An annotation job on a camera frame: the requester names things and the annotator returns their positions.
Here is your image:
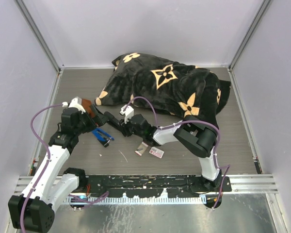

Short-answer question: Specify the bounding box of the black floral plush blanket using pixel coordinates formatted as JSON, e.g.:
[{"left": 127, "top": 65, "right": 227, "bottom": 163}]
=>
[{"left": 95, "top": 52, "right": 231, "bottom": 126}]

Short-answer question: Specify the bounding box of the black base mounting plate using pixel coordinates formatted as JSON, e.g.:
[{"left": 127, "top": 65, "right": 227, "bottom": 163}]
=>
[{"left": 72, "top": 175, "right": 232, "bottom": 198}]

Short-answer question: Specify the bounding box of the slotted cable duct rail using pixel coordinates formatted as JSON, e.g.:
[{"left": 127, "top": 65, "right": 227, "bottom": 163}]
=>
[{"left": 65, "top": 196, "right": 207, "bottom": 205}]

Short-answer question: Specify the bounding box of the brown folded cloth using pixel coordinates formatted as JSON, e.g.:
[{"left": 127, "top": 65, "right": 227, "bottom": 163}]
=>
[{"left": 81, "top": 99, "right": 95, "bottom": 118}]

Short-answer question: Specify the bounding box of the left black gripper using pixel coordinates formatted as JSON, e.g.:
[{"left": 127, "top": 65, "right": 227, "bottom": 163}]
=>
[{"left": 74, "top": 104, "right": 108, "bottom": 135}]

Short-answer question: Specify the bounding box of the blue stapler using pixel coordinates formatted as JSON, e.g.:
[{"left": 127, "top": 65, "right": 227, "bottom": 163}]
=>
[{"left": 92, "top": 128, "right": 114, "bottom": 148}]

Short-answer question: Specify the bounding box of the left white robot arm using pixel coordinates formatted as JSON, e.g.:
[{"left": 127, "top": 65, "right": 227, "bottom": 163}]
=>
[{"left": 8, "top": 104, "right": 107, "bottom": 233}]

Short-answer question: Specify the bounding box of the red white staples box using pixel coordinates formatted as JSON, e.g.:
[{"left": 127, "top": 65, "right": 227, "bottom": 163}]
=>
[{"left": 149, "top": 147, "right": 164, "bottom": 159}]

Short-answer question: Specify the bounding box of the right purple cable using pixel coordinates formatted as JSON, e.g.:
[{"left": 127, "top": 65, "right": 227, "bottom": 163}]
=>
[{"left": 126, "top": 96, "right": 231, "bottom": 212}]

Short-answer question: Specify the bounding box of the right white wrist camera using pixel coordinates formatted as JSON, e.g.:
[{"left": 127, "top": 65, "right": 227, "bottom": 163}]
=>
[{"left": 119, "top": 104, "right": 134, "bottom": 124}]

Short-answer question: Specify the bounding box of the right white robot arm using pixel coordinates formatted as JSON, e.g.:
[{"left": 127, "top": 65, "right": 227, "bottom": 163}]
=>
[{"left": 120, "top": 114, "right": 221, "bottom": 191}]

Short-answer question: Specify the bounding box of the white staples tray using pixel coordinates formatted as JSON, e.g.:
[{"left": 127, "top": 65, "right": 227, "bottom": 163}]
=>
[{"left": 135, "top": 142, "right": 148, "bottom": 156}]

